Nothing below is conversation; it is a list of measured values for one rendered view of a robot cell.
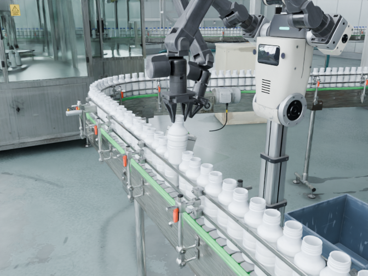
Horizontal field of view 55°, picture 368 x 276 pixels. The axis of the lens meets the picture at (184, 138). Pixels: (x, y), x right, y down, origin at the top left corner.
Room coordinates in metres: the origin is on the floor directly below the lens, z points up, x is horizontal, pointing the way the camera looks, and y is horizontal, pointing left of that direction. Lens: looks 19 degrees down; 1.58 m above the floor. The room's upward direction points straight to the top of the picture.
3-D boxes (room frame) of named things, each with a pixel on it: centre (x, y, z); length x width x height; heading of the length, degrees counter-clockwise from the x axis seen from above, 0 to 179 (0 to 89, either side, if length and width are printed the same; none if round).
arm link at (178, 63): (1.12, 0.02, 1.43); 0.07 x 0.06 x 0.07; 118
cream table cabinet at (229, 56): (5.61, -1.08, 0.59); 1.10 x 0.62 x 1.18; 99
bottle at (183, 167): (1.07, -0.01, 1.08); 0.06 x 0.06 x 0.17
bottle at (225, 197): (0.86, -0.12, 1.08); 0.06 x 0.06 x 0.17
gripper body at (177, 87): (1.12, 0.02, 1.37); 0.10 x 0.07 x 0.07; 118
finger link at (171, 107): (1.12, 0.02, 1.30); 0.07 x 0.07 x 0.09; 28
